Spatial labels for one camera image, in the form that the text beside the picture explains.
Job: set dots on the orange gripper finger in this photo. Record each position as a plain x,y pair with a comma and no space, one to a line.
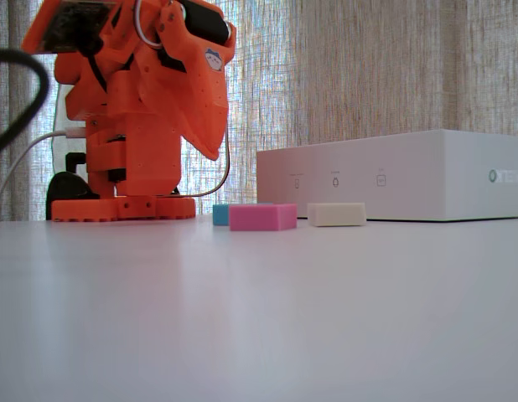
204,113

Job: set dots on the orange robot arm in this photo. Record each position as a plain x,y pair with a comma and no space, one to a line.
133,159

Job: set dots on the blue foam cuboid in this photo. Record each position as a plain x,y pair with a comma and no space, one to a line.
220,214

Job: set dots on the pink foam cuboid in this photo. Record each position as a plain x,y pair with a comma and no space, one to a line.
259,218

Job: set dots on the white foam cuboid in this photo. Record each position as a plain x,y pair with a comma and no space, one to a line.
336,214

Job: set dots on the beige woven curtain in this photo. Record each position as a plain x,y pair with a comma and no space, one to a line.
368,63

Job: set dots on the white cardboard box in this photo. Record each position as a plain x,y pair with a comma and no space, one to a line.
389,180

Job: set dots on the orange-mounted wrist camera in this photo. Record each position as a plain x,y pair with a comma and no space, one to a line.
66,25

